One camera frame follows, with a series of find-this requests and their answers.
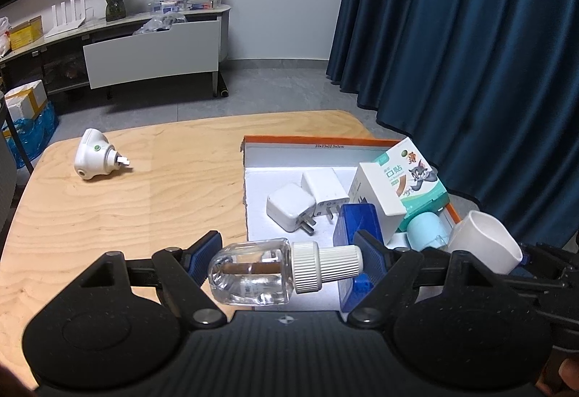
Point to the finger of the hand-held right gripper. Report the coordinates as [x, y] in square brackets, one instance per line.
[547, 287]
[552, 259]

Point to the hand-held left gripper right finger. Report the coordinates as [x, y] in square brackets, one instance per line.
[371, 254]

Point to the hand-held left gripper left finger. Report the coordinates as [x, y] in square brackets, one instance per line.
[203, 256]

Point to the blue plastic box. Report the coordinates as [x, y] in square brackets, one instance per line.
[357, 220]

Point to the clear bottle white cap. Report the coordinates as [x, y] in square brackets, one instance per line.
[253, 272]

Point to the light blue toothpick jar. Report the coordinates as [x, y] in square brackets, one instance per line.
[425, 232]

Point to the white cup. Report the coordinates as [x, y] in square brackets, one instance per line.
[484, 238]

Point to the teal cartoon print box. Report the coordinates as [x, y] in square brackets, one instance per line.
[402, 180]

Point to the white square plug adapter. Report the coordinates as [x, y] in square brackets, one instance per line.
[289, 207]

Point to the white cardboard box orange rim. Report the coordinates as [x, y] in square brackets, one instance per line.
[280, 161]

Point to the person's right hand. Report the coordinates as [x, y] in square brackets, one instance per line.
[571, 379]

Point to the wooden table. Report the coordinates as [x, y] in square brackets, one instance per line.
[135, 207]

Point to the white plug-in mosquito heater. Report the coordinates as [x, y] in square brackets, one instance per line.
[92, 155]

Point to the black roll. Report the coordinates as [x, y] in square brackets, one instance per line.
[223, 88]

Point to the blue plastic bag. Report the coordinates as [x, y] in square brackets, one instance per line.
[38, 134]

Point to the white tv cabinet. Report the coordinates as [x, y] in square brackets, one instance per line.
[149, 53]

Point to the dark blue curtain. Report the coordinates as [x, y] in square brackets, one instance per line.
[452, 39]

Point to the cardboard box white top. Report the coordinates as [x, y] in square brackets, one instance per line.
[25, 100]

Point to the clear plastic bag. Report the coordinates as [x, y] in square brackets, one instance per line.
[158, 24]

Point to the clear plastic storage containers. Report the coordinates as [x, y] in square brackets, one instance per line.
[190, 4]

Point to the white router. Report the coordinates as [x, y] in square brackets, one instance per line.
[68, 17]

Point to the yellow box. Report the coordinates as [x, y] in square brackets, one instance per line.
[26, 33]

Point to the white and red plastic bag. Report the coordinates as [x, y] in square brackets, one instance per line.
[3, 37]

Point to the white wall charger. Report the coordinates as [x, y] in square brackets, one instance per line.
[325, 191]

